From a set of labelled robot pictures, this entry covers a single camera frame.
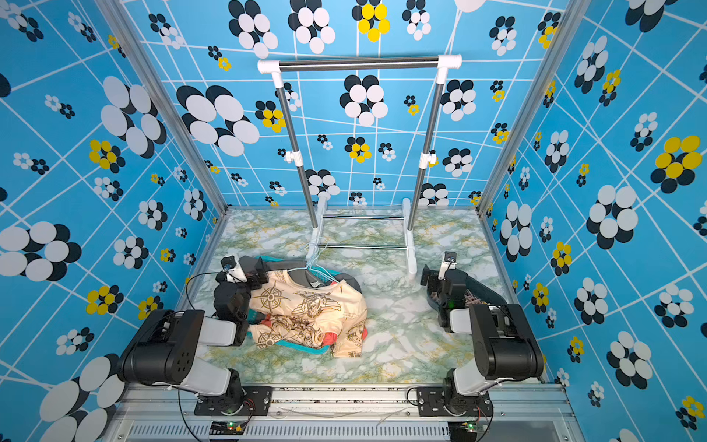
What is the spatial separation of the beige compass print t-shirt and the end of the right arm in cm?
23

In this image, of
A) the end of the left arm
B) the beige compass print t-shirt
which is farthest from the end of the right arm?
the end of the left arm

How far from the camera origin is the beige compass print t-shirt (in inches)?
30.2

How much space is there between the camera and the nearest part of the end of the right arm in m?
0.72

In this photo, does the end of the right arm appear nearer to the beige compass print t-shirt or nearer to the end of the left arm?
the beige compass print t-shirt
